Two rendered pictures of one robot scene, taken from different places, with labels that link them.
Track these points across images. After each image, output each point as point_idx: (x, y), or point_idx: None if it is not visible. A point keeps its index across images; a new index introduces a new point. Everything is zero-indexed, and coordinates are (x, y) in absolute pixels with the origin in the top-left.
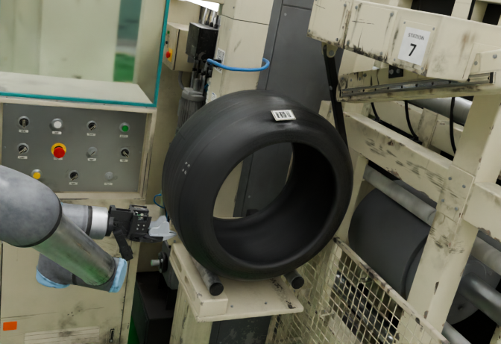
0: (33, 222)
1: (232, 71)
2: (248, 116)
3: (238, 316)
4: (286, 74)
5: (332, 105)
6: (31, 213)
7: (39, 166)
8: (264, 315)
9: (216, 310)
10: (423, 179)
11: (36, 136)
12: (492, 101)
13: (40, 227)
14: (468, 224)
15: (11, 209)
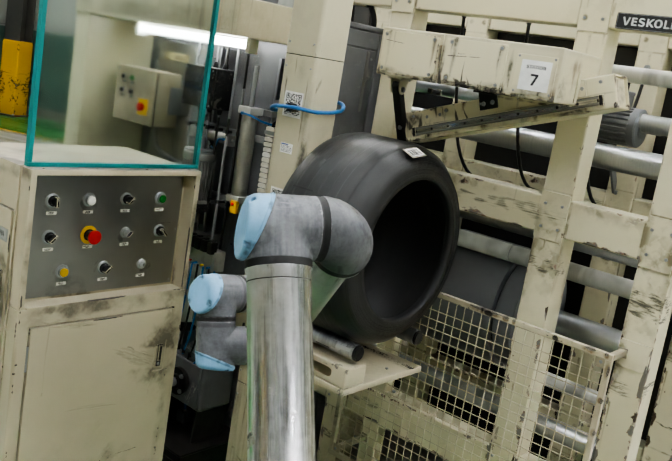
0: (371, 247)
1: (313, 115)
2: (386, 156)
3: (373, 384)
4: None
5: None
6: (371, 238)
7: (65, 259)
8: (392, 379)
9: (357, 379)
10: (513, 210)
11: (65, 218)
12: (578, 123)
13: (371, 253)
14: (567, 244)
15: (365, 234)
